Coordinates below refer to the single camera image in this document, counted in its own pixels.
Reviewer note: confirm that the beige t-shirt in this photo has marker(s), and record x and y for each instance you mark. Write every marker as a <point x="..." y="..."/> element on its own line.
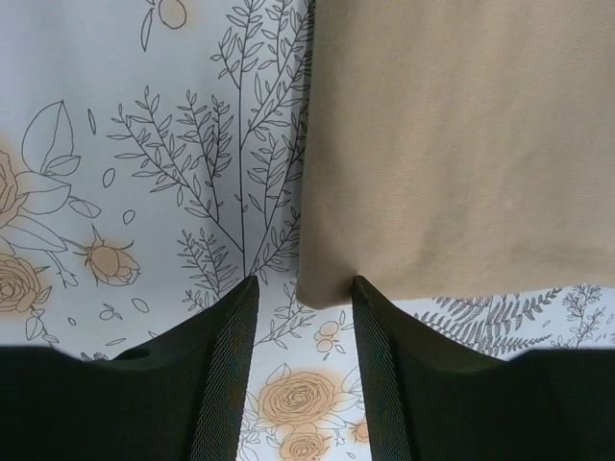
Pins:
<point x="458" y="148"/>

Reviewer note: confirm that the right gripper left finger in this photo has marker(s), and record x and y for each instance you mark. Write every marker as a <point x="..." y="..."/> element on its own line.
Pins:
<point x="178" y="396"/>

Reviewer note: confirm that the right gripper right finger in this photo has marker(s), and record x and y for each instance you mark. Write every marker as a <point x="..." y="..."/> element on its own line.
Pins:
<point x="427" y="397"/>

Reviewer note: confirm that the floral patterned table mat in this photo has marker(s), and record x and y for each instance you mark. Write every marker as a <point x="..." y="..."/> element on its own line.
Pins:
<point x="152" y="158"/>

